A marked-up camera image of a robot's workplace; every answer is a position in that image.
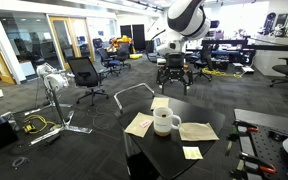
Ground yellow cable with plug box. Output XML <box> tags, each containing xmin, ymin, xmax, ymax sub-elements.
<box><xmin>23</xmin><ymin>114</ymin><xmax>58</xmax><ymax>135</ymax></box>

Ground black perforated breadboard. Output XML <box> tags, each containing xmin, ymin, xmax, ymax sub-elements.
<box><xmin>233</xmin><ymin>108</ymin><xmax>288</xmax><ymax>180</ymax></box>

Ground white counter block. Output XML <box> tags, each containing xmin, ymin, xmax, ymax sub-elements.
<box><xmin>251</xmin><ymin>34</ymin><xmax>288</xmax><ymax>78</ymax></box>

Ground dark office chair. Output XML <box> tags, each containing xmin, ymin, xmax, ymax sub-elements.
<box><xmin>115</xmin><ymin>42</ymin><xmax>133</xmax><ymax>70</ymax></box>

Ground coiled black floor cable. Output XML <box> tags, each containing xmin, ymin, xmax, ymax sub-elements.
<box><xmin>11</xmin><ymin>156</ymin><xmax>30</xmax><ymax>169</ymax></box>

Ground wooden framed glass doors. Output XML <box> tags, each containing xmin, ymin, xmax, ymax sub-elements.
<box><xmin>48</xmin><ymin>16</ymin><xmax>97</xmax><ymax>71</ymax></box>

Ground thin white floor cable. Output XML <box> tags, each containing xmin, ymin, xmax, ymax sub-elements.
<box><xmin>91</xmin><ymin>102</ymin><xmax>119</xmax><ymax>132</ymax></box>

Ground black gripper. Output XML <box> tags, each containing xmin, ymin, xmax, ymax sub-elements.
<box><xmin>156</xmin><ymin>52</ymin><xmax>194</xmax><ymax>96</ymax></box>

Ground long yellow floor cable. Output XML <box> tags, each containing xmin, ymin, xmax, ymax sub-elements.
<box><xmin>201</xmin><ymin>67</ymin><xmax>244</xmax><ymax>80</ymax></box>

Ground black mesh office chair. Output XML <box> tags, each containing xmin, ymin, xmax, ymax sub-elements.
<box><xmin>66</xmin><ymin>56</ymin><xmax>110</xmax><ymax>107</ymax></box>

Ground red handled black clamp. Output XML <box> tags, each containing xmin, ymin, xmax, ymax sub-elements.
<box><xmin>233</xmin><ymin>119</ymin><xmax>260</xmax><ymax>134</ymax></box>

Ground black long desk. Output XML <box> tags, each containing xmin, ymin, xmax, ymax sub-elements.
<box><xmin>201</xmin><ymin>38</ymin><xmax>257</xmax><ymax>66</ymax></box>

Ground orange handled black clamp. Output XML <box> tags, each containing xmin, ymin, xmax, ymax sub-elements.
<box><xmin>237</xmin><ymin>151</ymin><xmax>278</xmax><ymax>175</ymax></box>

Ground white mug with cork base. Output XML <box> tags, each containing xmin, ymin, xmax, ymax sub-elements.
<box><xmin>152</xmin><ymin>106</ymin><xmax>182</xmax><ymax>137</ymax></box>

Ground black swivel office chair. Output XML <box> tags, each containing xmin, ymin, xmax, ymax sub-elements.
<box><xmin>190</xmin><ymin>45</ymin><xmax>214</xmax><ymax>83</ymax></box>

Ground white device on chrome stand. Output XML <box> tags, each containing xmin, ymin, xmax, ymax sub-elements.
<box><xmin>23</xmin><ymin>62</ymin><xmax>94</xmax><ymax>147</ymax></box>

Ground pale yellow paper note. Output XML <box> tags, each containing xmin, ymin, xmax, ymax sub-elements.
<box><xmin>182</xmin><ymin>146</ymin><xmax>204</xmax><ymax>161</ymax></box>

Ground black standing panels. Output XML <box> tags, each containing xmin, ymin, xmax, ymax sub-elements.
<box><xmin>119</xmin><ymin>23</ymin><xmax>147</xmax><ymax>52</ymax></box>

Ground metal chair frame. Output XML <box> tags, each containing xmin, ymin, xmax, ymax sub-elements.
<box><xmin>113</xmin><ymin>82</ymin><xmax>156</xmax><ymax>114</ymax></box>

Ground pink sticky note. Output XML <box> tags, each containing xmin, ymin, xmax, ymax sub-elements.
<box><xmin>139</xmin><ymin>120</ymin><xmax>153</xmax><ymax>129</ymax></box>

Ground brown paper napkin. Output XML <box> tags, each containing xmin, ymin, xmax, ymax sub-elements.
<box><xmin>124</xmin><ymin>112</ymin><xmax>155</xmax><ymax>139</ymax></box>
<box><xmin>178</xmin><ymin>122</ymin><xmax>220</xmax><ymax>142</ymax></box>
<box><xmin>150</xmin><ymin>96</ymin><xmax>170</xmax><ymax>111</ymax></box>

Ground blue seat office chair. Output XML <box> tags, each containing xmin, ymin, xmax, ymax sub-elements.
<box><xmin>96</xmin><ymin>47</ymin><xmax>123</xmax><ymax>78</ymax></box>

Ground yellow orange machine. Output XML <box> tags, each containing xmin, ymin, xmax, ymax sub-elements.
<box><xmin>109</xmin><ymin>34</ymin><xmax>134</xmax><ymax>52</ymax></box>

